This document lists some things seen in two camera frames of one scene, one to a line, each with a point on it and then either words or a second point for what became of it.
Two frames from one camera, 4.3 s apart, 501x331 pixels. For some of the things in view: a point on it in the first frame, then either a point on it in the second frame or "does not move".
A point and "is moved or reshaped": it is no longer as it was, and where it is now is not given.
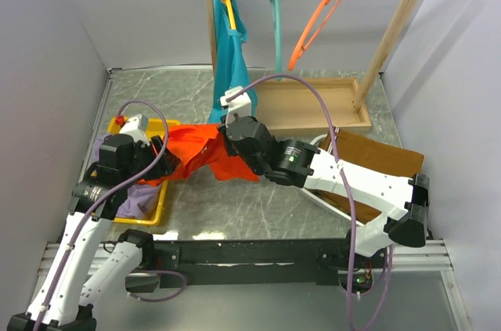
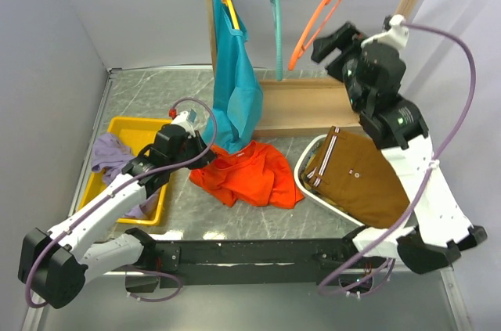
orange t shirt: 196,145 is moved or reshaped
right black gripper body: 232,149 → 354,90
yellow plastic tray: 153,127 does not move
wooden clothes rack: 304,105 does not move
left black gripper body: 143,157 → 187,150
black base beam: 249,263 does not move
